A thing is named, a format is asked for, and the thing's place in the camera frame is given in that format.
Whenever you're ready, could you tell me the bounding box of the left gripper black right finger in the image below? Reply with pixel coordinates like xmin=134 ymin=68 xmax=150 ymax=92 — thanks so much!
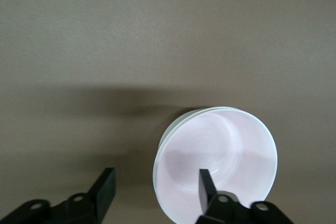
xmin=195 ymin=168 xmax=293 ymax=224

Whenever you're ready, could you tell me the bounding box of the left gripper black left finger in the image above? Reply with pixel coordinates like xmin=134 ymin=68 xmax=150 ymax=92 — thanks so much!
xmin=0 ymin=167 xmax=116 ymax=224

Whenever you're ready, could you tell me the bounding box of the pink plastic bowl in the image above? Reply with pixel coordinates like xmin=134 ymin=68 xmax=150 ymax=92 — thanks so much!
xmin=156 ymin=108 xmax=278 ymax=223

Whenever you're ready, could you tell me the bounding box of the white plastic bowl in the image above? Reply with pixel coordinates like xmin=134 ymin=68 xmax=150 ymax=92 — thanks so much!
xmin=153 ymin=106 xmax=253 ymax=196

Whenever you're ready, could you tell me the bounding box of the brown table cloth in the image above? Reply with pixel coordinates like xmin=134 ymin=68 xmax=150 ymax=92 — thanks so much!
xmin=0 ymin=0 xmax=336 ymax=224

